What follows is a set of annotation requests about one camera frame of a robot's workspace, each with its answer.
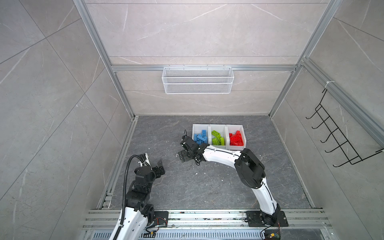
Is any green lego brick bottom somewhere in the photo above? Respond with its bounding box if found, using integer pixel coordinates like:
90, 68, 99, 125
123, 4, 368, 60
212, 131, 225, 146

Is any white three-compartment bin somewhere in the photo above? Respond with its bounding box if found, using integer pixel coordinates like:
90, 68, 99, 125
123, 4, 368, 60
192, 124, 247, 151

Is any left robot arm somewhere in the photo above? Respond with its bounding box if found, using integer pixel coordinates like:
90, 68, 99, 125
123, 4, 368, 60
110, 153, 165, 240

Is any black wire hook rack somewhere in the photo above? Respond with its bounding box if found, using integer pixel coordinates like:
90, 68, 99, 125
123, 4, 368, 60
306, 89, 384, 168

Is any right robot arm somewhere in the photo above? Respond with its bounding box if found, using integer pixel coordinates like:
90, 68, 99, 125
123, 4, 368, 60
179, 141, 281, 226

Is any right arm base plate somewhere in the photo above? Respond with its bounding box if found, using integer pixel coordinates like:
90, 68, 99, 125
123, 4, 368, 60
245, 211, 289, 227

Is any white wire mesh basket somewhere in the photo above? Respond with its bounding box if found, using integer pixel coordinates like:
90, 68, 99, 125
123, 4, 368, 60
162, 67, 235, 95

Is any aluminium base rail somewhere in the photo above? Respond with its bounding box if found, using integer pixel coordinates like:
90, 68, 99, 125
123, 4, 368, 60
80, 208, 334, 240

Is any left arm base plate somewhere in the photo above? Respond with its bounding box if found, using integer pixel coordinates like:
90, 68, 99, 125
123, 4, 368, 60
147, 211, 169, 228

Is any red arch lego piece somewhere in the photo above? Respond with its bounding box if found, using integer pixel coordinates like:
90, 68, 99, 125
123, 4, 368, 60
233, 131, 244, 146

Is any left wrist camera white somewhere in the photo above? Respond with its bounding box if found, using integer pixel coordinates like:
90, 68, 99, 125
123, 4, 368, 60
139, 153, 152, 170

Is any green lego brick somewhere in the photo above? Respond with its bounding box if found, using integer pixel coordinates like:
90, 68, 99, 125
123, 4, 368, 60
212, 138, 222, 146
212, 131, 225, 146

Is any red lego brick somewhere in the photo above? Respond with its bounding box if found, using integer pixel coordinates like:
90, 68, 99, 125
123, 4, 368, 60
229, 133, 235, 146

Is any blue lego brick low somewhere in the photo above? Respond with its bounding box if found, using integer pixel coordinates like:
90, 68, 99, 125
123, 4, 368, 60
197, 136, 208, 144

